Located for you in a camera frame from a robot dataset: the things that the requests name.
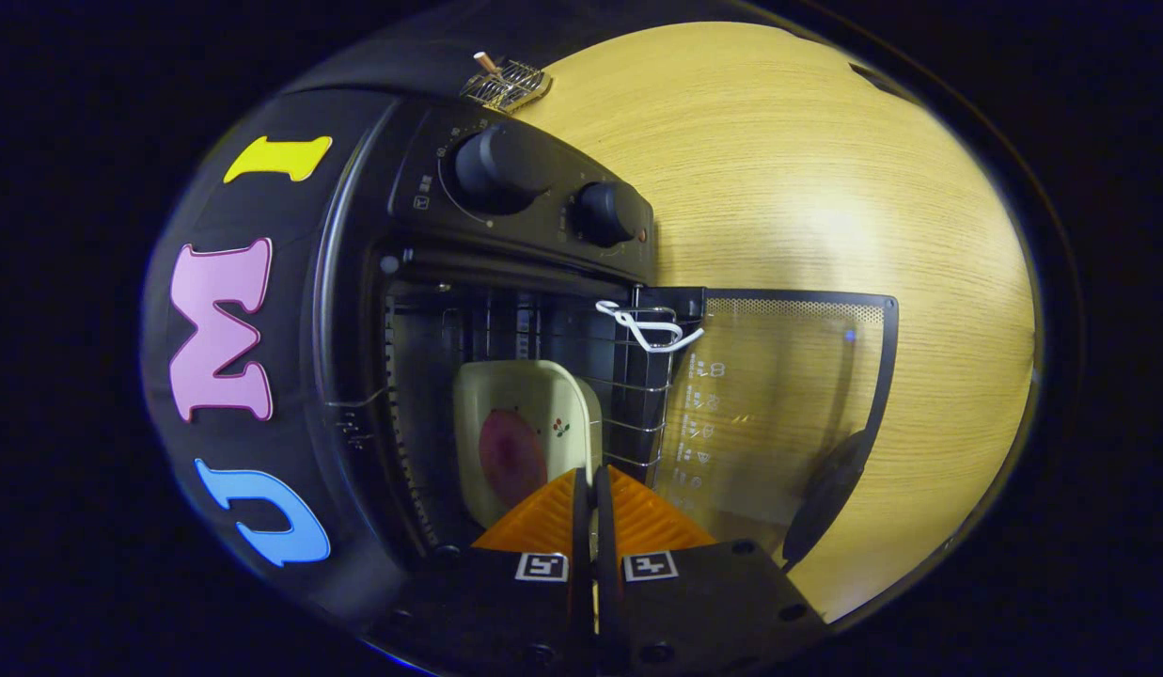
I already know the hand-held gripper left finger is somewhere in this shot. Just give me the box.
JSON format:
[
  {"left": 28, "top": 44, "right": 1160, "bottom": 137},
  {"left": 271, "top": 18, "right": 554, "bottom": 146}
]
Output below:
[{"left": 369, "top": 467, "right": 596, "bottom": 673}]

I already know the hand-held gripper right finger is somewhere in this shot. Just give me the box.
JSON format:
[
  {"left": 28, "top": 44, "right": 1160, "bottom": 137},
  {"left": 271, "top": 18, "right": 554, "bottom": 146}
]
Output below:
[{"left": 595, "top": 464, "right": 826, "bottom": 670}]

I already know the pink round meat slice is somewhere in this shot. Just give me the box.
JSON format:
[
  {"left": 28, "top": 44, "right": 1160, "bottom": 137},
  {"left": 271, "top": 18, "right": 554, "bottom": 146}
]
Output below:
[{"left": 478, "top": 407, "right": 549, "bottom": 509}]

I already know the cream square plate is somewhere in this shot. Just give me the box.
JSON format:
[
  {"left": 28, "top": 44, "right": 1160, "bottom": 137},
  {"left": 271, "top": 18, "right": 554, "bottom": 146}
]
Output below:
[{"left": 452, "top": 359, "right": 604, "bottom": 529}]

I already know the black toaster oven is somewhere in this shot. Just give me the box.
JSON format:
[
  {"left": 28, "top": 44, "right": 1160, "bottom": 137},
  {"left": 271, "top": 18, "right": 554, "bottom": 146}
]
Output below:
[{"left": 304, "top": 94, "right": 900, "bottom": 603}]

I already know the black backdrop cloth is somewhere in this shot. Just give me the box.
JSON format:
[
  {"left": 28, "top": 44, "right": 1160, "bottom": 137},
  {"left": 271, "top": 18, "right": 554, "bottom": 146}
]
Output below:
[{"left": 141, "top": 14, "right": 582, "bottom": 612}]

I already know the white cord loop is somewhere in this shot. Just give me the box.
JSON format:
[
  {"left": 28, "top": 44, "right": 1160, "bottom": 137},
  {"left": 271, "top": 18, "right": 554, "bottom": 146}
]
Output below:
[{"left": 595, "top": 299, "right": 706, "bottom": 354}]

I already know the metal wire basket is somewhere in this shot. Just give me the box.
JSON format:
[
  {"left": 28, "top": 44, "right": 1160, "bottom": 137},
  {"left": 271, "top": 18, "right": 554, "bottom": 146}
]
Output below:
[{"left": 459, "top": 58, "right": 552, "bottom": 116}]

